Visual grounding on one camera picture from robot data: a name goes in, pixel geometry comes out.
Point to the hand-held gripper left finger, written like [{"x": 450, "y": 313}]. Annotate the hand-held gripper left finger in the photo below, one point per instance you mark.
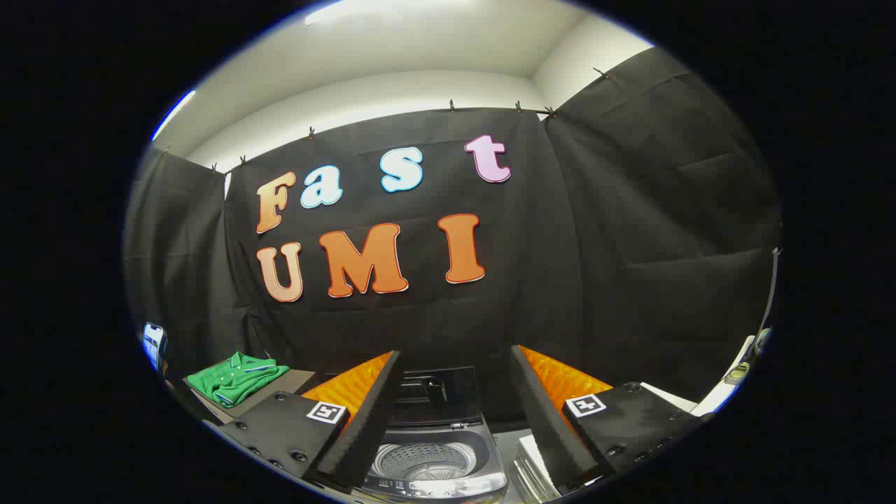
[{"x": 374, "y": 413}]

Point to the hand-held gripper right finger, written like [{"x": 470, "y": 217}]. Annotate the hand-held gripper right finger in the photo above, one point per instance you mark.
[{"x": 539, "y": 413}]

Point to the grey washing machine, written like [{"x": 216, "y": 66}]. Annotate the grey washing machine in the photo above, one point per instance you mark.
[{"x": 483, "y": 448}]

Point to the green polo shirt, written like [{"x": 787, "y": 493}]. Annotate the green polo shirt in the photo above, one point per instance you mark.
[{"x": 238, "y": 378}]

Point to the grey topped stand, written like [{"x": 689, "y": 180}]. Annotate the grey topped stand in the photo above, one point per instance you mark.
[{"x": 297, "y": 381}]

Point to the black backdrop cloth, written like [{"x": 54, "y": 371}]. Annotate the black backdrop cloth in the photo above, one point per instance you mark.
[{"x": 560, "y": 280}]

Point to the white flat panel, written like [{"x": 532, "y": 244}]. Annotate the white flat panel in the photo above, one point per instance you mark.
[{"x": 714, "y": 402}]

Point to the small olive object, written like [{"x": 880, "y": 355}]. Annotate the small olive object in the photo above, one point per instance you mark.
[{"x": 737, "y": 374}]

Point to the smartphone with lit screen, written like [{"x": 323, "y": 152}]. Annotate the smartphone with lit screen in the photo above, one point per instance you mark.
[{"x": 152, "y": 343}]

